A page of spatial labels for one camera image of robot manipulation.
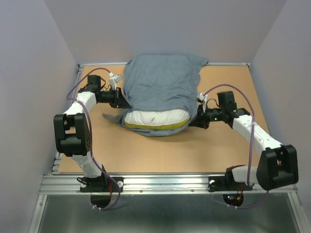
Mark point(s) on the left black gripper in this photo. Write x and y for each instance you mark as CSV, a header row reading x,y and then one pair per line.
x,y
119,101

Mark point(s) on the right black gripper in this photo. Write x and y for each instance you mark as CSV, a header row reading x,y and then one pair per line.
x,y
200,120

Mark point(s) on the blue grey pillowcase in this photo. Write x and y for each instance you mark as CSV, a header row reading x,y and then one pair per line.
x,y
160,83

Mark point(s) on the white pillow yellow edge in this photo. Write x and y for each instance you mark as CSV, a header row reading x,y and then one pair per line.
x,y
157,120

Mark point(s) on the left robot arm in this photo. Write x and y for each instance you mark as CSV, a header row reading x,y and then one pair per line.
x,y
73,132

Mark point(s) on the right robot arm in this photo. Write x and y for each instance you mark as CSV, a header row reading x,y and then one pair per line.
x,y
277,167

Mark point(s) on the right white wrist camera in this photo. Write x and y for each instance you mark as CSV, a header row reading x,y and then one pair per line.
x,y
202,99

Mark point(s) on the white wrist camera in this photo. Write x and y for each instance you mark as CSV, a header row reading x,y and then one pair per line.
x,y
202,99
113,80

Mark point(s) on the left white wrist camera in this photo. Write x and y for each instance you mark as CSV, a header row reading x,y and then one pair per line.
x,y
113,80

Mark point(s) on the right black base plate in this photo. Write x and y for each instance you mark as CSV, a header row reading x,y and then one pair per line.
x,y
223,183

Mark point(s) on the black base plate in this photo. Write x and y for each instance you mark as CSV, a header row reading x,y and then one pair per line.
x,y
100,184
223,183

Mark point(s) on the aluminium front rail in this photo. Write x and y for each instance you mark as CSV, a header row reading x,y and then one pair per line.
x,y
134,184

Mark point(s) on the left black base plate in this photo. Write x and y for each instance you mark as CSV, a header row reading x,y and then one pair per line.
x,y
100,184

